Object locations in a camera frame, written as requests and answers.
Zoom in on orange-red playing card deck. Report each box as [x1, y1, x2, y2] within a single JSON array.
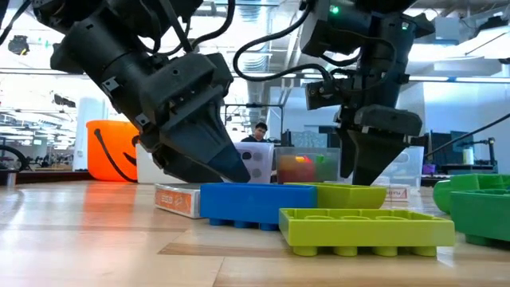
[[153, 183, 202, 220]]

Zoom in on large red toy brick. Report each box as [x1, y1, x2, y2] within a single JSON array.
[[278, 155, 316, 183]]

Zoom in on green rounded toy brick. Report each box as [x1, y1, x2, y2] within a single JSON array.
[[433, 173, 510, 214]]

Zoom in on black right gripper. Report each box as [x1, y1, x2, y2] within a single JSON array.
[[335, 104, 424, 187]]

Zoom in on lime toy brick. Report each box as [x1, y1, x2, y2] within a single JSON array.
[[278, 207, 457, 258], [284, 182, 388, 210]]

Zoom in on bicycle wheel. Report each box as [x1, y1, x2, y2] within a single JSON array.
[[0, 143, 23, 171]]

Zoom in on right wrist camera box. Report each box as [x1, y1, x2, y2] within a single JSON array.
[[304, 78, 340, 112]]

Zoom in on black diagonal pole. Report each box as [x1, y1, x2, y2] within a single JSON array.
[[426, 114, 510, 157]]

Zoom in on orange pumpkin face bucket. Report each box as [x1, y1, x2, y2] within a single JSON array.
[[85, 120, 140, 183]]

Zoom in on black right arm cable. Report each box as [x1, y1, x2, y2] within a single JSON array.
[[233, 0, 334, 85]]

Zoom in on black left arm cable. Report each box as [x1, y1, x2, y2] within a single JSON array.
[[159, 0, 237, 55]]

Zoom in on clear plastic bin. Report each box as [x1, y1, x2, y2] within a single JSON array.
[[338, 145, 425, 188], [233, 141, 276, 185]]

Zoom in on black ceiling camera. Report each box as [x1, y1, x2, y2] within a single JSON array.
[[7, 34, 31, 56]]

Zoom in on pink playing card deck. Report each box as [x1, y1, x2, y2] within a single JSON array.
[[374, 183, 411, 202]]

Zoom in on smoky grey plastic bin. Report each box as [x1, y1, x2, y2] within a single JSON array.
[[274, 146, 342, 185]]

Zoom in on blue flat toy brick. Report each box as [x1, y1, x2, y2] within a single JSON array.
[[198, 182, 319, 232]]

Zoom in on long green toy brick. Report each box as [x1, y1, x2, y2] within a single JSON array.
[[313, 154, 339, 180]]

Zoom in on dark green brick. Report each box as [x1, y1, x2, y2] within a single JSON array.
[[449, 188, 510, 247]]

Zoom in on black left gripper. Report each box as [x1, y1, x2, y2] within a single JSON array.
[[50, 22, 252, 184]]

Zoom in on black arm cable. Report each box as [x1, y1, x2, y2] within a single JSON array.
[[233, 0, 334, 85], [159, 0, 237, 55]]

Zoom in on lime flat toy brick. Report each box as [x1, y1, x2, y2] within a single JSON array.
[[278, 207, 457, 258]]

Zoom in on purple foam dice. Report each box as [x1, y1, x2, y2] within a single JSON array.
[[234, 142, 275, 184]]

